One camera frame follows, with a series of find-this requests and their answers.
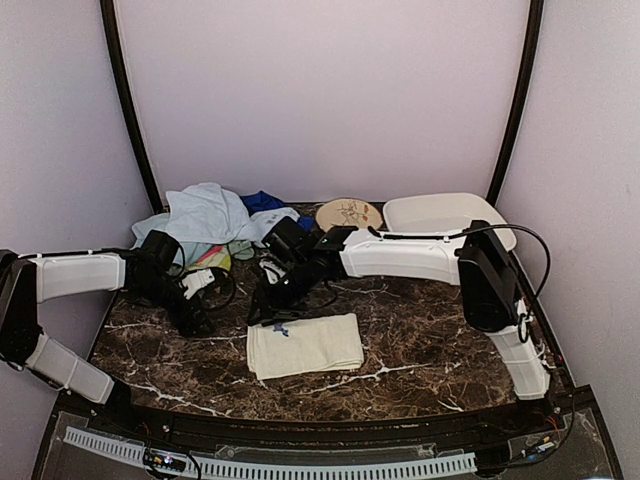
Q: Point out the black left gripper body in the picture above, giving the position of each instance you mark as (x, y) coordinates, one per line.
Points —
(157, 291)

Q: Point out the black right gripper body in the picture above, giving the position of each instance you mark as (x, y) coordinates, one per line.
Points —
(290, 291)

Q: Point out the cream white towel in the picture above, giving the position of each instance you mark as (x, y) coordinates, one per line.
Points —
(330, 343)

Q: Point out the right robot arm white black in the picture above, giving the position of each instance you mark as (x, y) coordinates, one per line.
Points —
(473, 259)

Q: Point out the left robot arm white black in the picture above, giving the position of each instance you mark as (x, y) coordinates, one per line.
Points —
(49, 298)

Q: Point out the white grey printed towel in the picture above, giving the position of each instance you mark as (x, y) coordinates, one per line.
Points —
(263, 221)

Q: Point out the beige floral plate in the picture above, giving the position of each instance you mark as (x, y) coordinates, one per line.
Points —
(348, 212)

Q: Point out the pale green towel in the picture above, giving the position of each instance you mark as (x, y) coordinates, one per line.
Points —
(241, 250)

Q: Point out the yellow patterned towel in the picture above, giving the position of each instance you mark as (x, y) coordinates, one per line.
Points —
(218, 256)

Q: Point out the royal blue towel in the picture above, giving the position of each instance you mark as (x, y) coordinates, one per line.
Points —
(261, 201)

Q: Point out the light blue towel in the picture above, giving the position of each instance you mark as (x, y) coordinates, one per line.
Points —
(199, 217)

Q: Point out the white plastic basin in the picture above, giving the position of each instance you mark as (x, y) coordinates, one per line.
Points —
(437, 214)

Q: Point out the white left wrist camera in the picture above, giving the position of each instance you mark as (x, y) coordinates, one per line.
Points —
(195, 281)

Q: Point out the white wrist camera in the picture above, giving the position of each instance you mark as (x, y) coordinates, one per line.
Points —
(195, 281)
(273, 270)

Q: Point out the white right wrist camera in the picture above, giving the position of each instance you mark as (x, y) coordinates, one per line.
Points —
(273, 270)

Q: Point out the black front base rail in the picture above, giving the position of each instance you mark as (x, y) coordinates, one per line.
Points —
(362, 414)

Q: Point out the white slotted cable duct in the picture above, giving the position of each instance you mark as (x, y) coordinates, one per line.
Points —
(262, 464)

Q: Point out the left black frame post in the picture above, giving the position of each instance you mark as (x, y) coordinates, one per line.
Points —
(126, 100)

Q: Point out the black frame post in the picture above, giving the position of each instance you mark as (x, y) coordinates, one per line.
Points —
(126, 100)
(521, 89)

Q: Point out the right black frame post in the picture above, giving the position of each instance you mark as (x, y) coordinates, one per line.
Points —
(521, 89)

